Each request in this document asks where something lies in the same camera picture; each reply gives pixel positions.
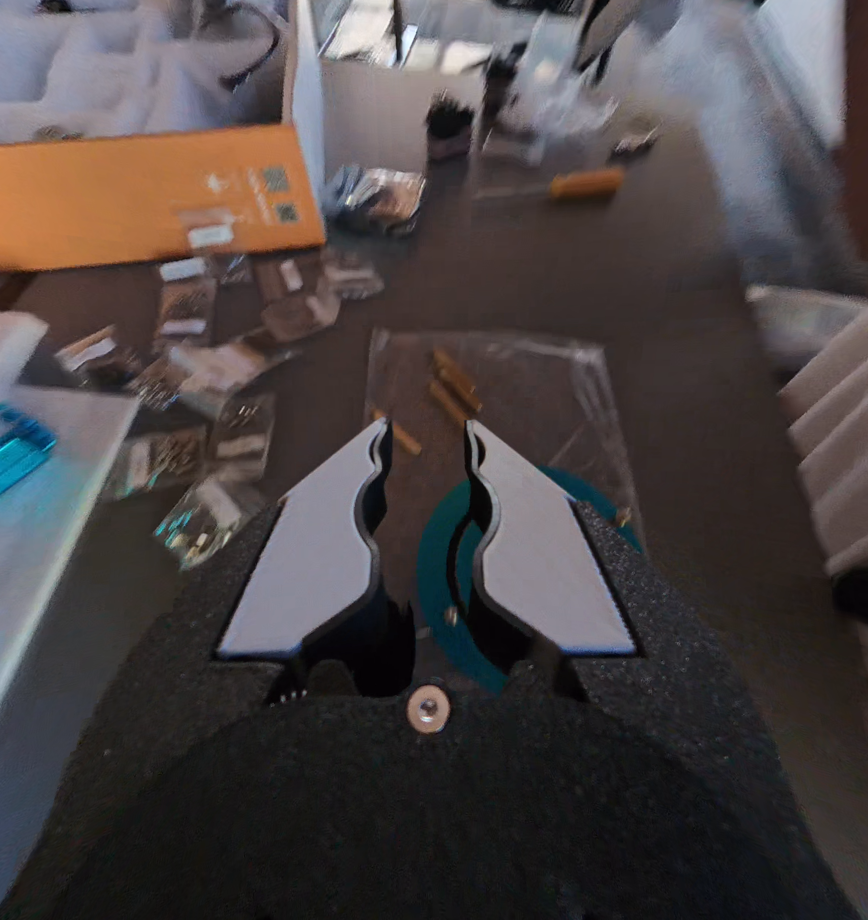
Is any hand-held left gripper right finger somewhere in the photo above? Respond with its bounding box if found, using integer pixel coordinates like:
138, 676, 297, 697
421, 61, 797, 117
464, 419, 638, 656

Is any blue round metal base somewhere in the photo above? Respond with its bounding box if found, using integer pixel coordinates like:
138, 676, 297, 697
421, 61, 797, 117
416, 463, 647, 694

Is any large clear plastic bag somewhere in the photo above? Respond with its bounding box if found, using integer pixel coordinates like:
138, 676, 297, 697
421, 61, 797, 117
365, 327, 643, 554

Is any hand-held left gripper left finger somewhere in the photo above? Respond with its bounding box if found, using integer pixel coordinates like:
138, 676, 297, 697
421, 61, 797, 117
216, 418, 395, 661

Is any grey desk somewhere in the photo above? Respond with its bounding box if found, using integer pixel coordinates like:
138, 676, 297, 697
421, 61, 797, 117
0, 57, 868, 920

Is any pile of small screw bags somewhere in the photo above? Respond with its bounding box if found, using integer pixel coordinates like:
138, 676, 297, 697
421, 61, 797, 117
53, 205, 386, 572

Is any black strap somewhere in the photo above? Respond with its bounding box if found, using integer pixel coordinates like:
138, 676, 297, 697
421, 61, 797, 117
833, 568, 868, 628

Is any white foam box insert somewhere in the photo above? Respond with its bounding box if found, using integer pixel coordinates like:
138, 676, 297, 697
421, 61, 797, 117
0, 0, 291, 145

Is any crumpled clear plastic wrap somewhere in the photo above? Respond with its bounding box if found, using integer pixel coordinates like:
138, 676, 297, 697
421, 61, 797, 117
513, 72, 622, 148

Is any blue metal U bracket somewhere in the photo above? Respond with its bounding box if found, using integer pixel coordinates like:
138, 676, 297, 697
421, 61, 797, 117
0, 402, 59, 511

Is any orange handle screwdriver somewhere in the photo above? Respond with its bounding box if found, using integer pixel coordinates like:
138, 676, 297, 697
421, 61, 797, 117
477, 165, 628, 204

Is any flat white foam sheet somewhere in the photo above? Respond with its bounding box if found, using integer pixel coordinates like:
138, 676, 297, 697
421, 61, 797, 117
0, 309, 142, 752

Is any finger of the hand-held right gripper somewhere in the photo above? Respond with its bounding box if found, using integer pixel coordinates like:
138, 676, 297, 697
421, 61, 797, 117
574, 0, 643, 76

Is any black servo motor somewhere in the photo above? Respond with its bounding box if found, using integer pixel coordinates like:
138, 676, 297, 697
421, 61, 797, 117
480, 54, 523, 125
425, 93, 476, 161

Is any silver antistatic bag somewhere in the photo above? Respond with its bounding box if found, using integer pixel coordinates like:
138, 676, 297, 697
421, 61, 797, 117
325, 164, 429, 237

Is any orange cardboard box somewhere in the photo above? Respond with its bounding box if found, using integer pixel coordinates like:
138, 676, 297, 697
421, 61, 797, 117
0, 0, 329, 276

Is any black cable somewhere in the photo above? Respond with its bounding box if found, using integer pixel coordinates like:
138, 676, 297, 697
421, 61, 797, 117
217, 0, 286, 91

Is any crumpled clear plastic bag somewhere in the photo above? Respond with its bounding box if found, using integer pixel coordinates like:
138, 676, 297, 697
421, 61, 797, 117
746, 284, 868, 375

